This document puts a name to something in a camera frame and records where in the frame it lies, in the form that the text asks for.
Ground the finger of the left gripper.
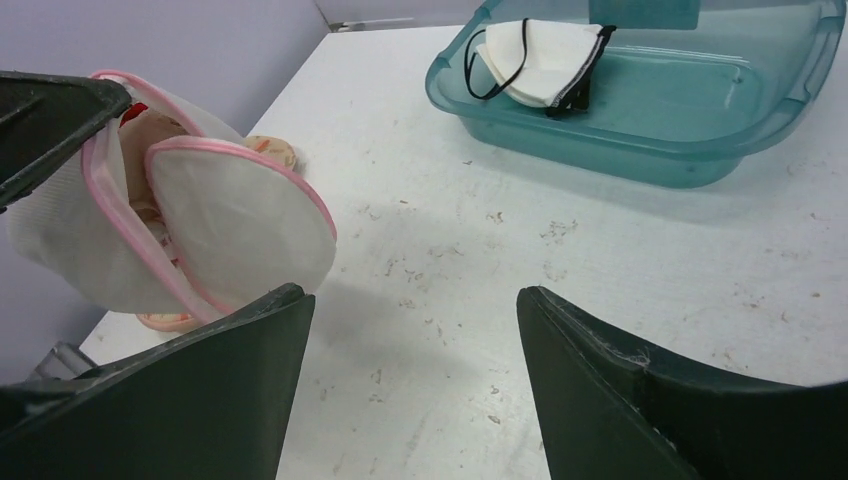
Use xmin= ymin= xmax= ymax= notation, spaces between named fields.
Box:
xmin=1 ymin=71 xmax=131 ymax=211

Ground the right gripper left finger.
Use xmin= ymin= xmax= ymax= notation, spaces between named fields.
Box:
xmin=1 ymin=284 xmax=316 ymax=479

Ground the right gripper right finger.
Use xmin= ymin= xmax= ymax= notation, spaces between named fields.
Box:
xmin=516 ymin=286 xmax=847 ymax=479

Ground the white mesh laundry bag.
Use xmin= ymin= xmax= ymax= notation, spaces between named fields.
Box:
xmin=7 ymin=70 xmax=337 ymax=324

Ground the floral beige laundry bag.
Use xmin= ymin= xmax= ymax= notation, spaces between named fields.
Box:
xmin=136 ymin=135 xmax=298 ymax=333

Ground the white bra with black trim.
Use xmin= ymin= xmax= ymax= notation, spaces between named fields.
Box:
xmin=463 ymin=18 xmax=617 ymax=118

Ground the teal plastic bin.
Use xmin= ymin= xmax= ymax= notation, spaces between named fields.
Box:
xmin=425 ymin=1 xmax=847 ymax=188

